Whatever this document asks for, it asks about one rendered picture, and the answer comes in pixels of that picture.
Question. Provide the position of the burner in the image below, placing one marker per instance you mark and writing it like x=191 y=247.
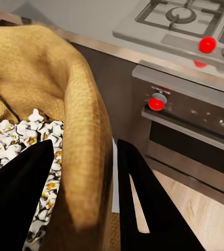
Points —
x=194 y=28

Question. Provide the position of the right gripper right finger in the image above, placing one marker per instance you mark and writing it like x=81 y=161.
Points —
x=168 y=229

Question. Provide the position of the oven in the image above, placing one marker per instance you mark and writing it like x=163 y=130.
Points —
x=177 y=125

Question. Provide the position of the popcorn bag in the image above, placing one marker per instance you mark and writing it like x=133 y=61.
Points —
x=40 y=70

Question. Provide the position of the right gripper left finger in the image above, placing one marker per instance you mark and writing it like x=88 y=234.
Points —
x=22 y=181

